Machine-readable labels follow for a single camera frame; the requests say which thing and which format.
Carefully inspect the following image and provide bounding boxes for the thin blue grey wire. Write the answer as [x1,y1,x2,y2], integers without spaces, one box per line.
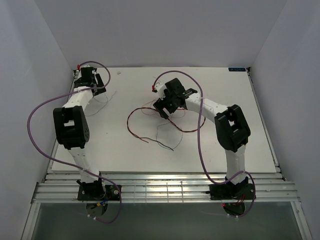
[155,119,185,152]

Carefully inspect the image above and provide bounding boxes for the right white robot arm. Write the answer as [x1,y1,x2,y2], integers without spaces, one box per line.
[152,78,251,199]

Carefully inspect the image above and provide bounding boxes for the red black twisted wire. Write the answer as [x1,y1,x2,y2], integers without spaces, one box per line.
[126,104,207,144]

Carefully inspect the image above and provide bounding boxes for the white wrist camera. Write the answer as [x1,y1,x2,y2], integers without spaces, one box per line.
[152,82,167,99]
[76,63,92,72]

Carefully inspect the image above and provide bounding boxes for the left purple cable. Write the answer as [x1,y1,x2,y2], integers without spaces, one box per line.
[26,60,123,224]

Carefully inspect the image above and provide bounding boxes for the right blue label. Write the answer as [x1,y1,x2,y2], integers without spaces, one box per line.
[228,67,247,72]

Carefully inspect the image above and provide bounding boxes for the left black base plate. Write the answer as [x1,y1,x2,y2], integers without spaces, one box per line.
[76,185,120,201]

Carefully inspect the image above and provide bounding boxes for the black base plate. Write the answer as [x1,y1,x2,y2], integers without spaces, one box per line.
[76,185,120,201]
[205,183,256,200]

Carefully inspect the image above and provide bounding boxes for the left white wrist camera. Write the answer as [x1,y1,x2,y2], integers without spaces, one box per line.
[76,63,92,72]

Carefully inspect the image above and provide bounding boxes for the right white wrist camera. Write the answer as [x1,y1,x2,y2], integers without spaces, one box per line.
[152,82,167,99]

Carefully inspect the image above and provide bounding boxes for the purple cable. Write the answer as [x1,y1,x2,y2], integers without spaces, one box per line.
[151,71,257,218]
[26,60,123,224]

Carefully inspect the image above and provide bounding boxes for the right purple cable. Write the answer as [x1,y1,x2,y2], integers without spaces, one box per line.
[151,71,257,218]

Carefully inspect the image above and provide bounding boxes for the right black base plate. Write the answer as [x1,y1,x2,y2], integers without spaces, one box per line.
[205,183,256,200]

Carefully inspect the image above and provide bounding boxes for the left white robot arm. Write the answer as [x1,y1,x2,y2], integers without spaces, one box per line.
[53,64,106,184]

